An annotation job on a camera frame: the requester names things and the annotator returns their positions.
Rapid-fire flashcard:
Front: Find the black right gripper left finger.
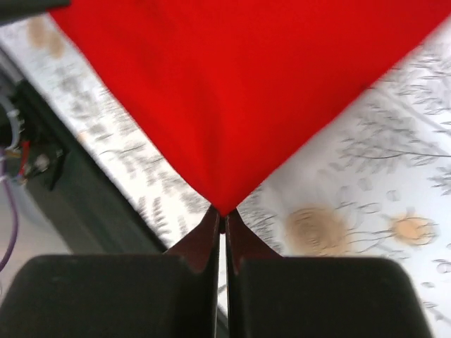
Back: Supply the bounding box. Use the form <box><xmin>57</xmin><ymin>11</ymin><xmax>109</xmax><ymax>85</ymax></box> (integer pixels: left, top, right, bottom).
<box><xmin>1</xmin><ymin>208</ymin><xmax>221</xmax><ymax>337</ymax></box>

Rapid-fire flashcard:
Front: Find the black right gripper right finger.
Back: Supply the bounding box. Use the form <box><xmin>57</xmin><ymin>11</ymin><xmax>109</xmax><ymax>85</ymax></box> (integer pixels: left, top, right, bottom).
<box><xmin>224</xmin><ymin>211</ymin><xmax>431</xmax><ymax>338</ymax></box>

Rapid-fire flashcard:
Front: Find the red t shirt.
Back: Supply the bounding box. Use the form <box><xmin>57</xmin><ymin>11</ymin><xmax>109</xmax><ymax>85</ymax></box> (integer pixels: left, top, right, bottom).
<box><xmin>50</xmin><ymin>0</ymin><xmax>450</xmax><ymax>214</ymax></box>

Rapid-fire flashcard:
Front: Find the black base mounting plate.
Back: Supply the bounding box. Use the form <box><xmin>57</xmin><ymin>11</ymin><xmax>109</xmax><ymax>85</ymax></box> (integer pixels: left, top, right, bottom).
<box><xmin>1</xmin><ymin>52</ymin><xmax>166</xmax><ymax>254</ymax></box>

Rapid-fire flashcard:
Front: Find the floral patterned table mat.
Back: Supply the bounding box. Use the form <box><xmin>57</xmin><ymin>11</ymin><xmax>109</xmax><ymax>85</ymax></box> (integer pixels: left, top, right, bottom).
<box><xmin>1</xmin><ymin>15</ymin><xmax>450</xmax><ymax>337</ymax></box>

